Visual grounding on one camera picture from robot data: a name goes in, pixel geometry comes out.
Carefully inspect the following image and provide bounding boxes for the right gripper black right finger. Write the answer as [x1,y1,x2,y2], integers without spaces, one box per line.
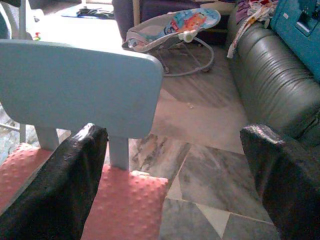
[239,123,320,240]

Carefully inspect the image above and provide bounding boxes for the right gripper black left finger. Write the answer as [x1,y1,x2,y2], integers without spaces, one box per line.
[0,122,109,240]

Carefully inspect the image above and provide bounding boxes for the pink dotted pillow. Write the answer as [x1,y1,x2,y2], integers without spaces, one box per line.
[0,142,169,240]

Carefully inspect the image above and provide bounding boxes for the dark green leather sofa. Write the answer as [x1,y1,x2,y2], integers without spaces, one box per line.
[226,4,320,148]

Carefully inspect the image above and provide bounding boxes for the light blue child chair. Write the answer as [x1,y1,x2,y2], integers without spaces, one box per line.
[0,39,165,171]

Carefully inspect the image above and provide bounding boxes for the teal storage box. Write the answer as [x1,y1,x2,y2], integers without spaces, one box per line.
[269,0,320,85]

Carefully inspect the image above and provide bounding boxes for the pile of colourful clothes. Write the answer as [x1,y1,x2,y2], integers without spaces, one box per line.
[226,0,280,60]

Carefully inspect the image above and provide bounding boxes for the colourful baby bouncer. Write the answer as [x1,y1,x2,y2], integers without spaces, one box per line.
[121,7,222,77]

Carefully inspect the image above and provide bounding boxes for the black tangle of straps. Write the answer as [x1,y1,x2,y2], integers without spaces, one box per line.
[76,7,115,19]

